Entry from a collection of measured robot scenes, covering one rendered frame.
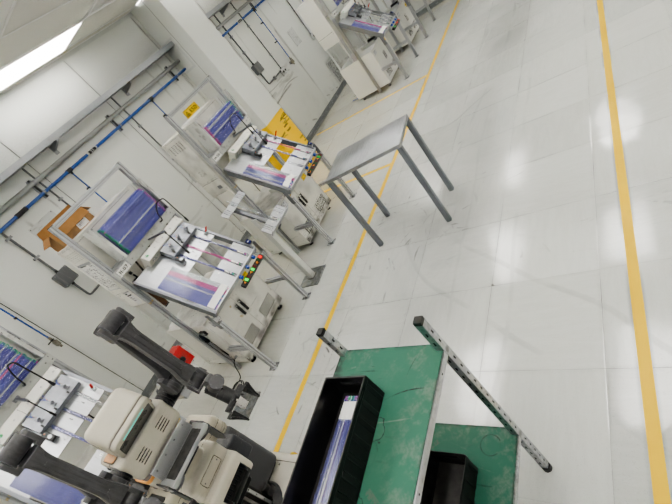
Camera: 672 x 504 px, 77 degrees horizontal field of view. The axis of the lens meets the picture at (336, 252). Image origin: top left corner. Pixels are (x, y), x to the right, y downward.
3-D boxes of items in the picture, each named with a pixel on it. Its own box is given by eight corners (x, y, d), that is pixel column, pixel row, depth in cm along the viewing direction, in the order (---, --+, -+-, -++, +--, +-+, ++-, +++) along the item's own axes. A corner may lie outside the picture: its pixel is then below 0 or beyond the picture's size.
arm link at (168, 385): (100, 307, 155) (81, 330, 149) (119, 305, 147) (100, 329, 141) (183, 372, 179) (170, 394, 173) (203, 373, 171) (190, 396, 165)
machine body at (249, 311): (286, 301, 417) (242, 261, 388) (255, 365, 375) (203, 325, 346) (246, 309, 459) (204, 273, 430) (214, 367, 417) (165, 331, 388)
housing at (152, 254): (185, 229, 375) (182, 218, 364) (153, 271, 346) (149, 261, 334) (177, 226, 376) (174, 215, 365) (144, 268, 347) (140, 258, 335)
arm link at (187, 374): (114, 307, 151) (93, 333, 145) (120, 305, 148) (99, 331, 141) (204, 371, 170) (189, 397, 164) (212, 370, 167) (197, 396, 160)
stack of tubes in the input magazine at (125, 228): (166, 209, 358) (140, 186, 346) (129, 253, 328) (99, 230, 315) (159, 213, 366) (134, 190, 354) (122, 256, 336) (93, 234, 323)
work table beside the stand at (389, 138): (451, 220, 340) (399, 143, 302) (379, 247, 379) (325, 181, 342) (454, 187, 370) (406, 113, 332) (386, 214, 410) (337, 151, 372)
